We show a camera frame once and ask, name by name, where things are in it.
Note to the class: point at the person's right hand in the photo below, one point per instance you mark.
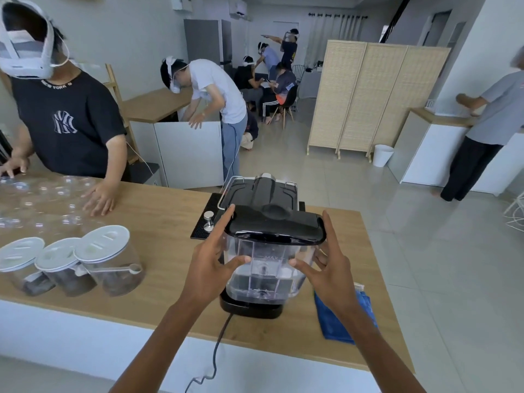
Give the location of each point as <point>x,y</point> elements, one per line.
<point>335,282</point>

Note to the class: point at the person's left hand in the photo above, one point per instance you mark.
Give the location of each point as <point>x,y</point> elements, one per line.
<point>206,270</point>

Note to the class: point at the person's right thumb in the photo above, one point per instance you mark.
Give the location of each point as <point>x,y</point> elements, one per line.
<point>303,268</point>

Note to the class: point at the person's left thumb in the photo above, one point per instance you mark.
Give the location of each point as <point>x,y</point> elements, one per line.
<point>237,266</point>

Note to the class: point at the clear water tank black lid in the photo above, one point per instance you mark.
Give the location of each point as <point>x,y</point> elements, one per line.
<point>272,249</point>

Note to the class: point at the person's right forearm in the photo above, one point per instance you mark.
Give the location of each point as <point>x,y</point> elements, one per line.
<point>380,360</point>

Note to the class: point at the person's left forearm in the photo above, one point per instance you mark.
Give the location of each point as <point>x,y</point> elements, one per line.
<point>159,347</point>

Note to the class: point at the silver coffee tamper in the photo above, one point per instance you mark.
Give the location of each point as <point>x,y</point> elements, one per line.
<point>209,223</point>

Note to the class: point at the blue cloth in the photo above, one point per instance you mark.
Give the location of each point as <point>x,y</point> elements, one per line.
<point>331,323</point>

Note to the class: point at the black tamping mat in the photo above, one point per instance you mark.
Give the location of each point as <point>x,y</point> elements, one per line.
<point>204,200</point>

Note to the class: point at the black espresso machine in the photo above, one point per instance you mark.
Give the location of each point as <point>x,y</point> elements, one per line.
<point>262,192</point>

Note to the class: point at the white plastic scoop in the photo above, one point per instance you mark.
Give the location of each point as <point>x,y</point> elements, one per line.
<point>123,269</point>

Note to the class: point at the white cabinet wooden top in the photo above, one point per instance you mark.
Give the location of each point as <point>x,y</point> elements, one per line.
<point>180,155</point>
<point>421,155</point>

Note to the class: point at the clear jar white lid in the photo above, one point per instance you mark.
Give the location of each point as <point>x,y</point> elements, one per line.
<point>57,266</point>
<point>18,261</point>
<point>110,253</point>

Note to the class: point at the white waste bin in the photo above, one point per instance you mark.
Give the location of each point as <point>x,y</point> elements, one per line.
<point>382,156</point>

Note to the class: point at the black chair wooden legs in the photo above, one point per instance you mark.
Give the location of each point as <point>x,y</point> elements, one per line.
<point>290,103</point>

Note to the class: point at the woven folding screen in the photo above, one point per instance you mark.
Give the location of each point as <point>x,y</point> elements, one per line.
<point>368,98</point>

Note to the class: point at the white headset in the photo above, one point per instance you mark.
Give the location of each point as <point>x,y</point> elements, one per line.
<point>174,79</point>
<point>24,49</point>

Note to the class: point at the group of clear cups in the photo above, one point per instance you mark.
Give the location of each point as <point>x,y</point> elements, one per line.
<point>45,204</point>

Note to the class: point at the wooden ladder shelf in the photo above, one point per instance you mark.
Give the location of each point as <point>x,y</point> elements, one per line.
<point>118,89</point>

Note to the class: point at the grey refrigerator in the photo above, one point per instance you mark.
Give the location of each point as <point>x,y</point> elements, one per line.
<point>204,40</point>

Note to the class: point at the white curtains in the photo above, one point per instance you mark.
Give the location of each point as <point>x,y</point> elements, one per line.
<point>335,30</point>

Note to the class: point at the white air conditioner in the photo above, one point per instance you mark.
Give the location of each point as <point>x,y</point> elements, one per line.
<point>238,6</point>

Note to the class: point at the white wall box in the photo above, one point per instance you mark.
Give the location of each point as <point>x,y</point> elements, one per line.
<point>182,2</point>

